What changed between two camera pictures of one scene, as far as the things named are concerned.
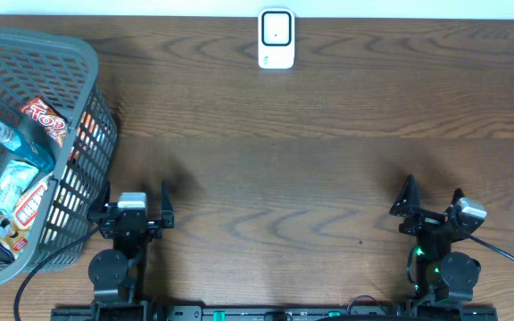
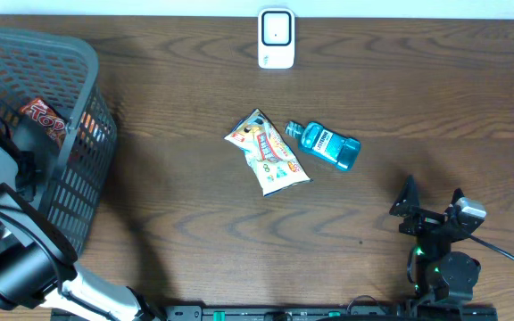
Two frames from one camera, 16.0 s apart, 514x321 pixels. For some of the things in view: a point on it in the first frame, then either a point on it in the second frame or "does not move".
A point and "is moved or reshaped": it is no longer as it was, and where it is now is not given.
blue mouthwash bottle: [22, 145] -> [320, 141]
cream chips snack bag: [10, 232] is moved or reshaped
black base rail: [275, 313] does not move
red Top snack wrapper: [54, 124] does not move
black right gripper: [424, 219] does not move
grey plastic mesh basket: [9, 69] does not move
